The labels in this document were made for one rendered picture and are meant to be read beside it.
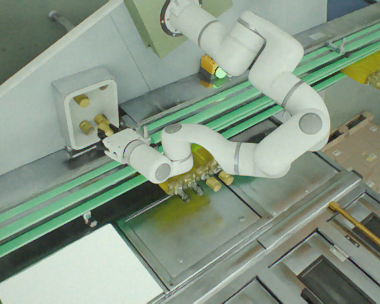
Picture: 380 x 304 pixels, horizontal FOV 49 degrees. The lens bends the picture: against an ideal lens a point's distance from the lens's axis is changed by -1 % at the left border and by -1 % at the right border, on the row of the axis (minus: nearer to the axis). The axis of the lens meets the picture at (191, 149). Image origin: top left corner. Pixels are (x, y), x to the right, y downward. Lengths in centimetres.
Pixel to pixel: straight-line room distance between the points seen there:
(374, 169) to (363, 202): 363
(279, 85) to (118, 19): 55
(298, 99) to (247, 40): 20
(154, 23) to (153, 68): 25
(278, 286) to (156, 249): 42
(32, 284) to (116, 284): 25
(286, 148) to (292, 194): 75
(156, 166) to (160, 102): 49
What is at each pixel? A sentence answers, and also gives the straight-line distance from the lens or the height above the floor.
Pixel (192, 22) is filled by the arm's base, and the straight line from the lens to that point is 124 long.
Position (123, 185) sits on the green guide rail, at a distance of 147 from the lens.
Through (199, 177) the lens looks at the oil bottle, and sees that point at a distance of 146.
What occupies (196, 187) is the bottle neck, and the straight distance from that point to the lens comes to 142.
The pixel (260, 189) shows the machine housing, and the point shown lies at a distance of 169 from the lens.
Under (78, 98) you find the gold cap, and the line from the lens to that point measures 134.
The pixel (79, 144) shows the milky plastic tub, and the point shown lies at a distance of 140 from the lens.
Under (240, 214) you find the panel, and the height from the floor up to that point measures 123.
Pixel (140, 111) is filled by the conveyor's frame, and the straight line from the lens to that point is 147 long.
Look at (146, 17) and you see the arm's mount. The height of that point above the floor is 83.
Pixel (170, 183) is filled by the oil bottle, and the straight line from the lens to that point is 140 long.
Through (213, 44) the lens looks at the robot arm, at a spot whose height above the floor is 106.
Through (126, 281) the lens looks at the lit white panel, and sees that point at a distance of 137.
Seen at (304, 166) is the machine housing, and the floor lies 120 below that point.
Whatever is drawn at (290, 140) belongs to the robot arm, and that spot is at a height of 141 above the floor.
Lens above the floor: 177
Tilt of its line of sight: 31 degrees down
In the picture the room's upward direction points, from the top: 133 degrees clockwise
